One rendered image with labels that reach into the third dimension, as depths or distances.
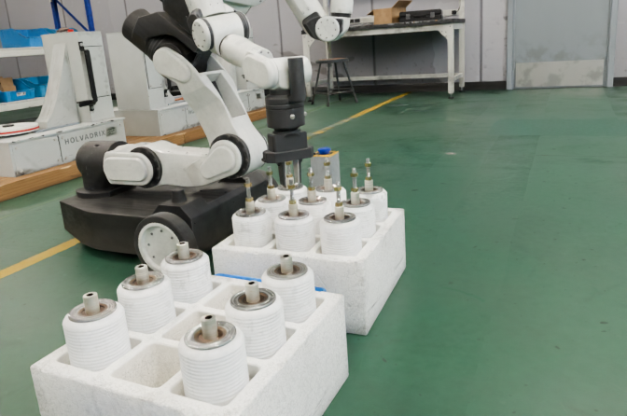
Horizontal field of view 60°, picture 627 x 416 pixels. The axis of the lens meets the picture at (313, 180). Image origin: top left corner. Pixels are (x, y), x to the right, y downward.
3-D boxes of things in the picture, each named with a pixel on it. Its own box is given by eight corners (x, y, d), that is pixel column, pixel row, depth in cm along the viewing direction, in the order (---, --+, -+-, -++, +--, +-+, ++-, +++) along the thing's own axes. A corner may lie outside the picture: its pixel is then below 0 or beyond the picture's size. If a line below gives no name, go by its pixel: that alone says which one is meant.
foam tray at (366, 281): (218, 313, 138) (211, 247, 134) (285, 256, 173) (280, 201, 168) (367, 336, 123) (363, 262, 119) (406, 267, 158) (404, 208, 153)
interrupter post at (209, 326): (199, 340, 79) (196, 320, 78) (209, 332, 81) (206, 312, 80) (213, 343, 78) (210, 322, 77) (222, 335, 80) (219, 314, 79)
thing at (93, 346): (68, 417, 92) (48, 320, 87) (111, 384, 100) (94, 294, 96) (110, 431, 88) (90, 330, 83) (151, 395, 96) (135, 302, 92)
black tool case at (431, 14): (403, 22, 581) (402, 12, 579) (443, 20, 569) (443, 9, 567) (398, 22, 550) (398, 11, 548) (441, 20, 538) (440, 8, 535)
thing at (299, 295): (260, 367, 102) (251, 278, 98) (285, 341, 110) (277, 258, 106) (306, 378, 98) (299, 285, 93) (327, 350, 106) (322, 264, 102)
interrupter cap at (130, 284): (112, 288, 98) (112, 285, 98) (142, 271, 105) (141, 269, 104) (145, 295, 95) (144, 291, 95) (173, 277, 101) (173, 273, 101)
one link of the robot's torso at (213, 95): (221, 189, 169) (141, 63, 170) (250, 175, 185) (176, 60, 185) (255, 165, 162) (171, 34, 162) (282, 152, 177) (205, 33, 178)
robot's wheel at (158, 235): (138, 276, 165) (128, 214, 160) (149, 270, 170) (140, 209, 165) (192, 284, 157) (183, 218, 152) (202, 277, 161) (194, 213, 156)
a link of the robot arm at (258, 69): (269, 93, 119) (235, 75, 127) (300, 89, 124) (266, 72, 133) (271, 63, 116) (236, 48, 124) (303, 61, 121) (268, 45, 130)
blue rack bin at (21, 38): (0, 49, 602) (-5, 30, 597) (30, 48, 635) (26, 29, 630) (30, 47, 580) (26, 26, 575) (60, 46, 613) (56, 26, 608)
